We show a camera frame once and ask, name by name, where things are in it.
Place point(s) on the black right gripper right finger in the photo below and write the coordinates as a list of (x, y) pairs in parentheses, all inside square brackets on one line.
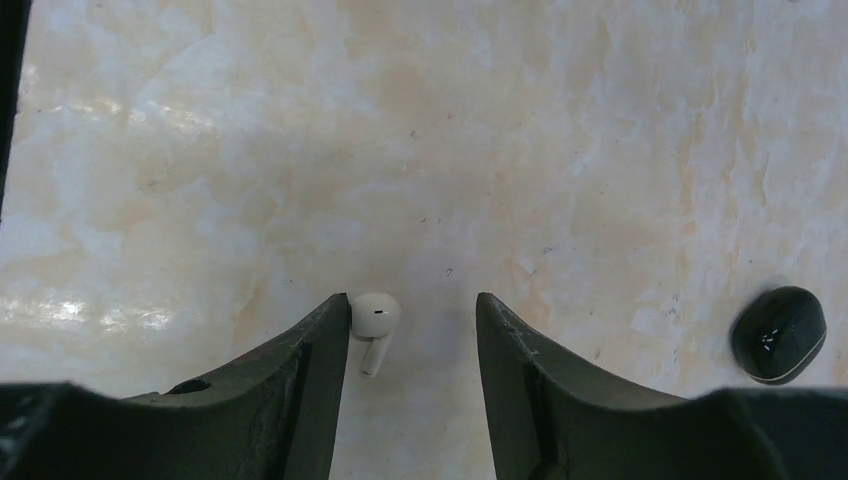
[(552, 414)]

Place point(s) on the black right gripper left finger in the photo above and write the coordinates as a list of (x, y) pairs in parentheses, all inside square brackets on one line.
[(271, 413)]

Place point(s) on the cream earbud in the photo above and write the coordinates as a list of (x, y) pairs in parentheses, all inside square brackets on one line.
[(375, 316)]

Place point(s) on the black earbud charging case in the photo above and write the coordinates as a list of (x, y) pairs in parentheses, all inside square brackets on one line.
[(778, 334)]

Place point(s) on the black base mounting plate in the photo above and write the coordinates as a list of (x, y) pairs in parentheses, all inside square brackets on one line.
[(14, 24)]

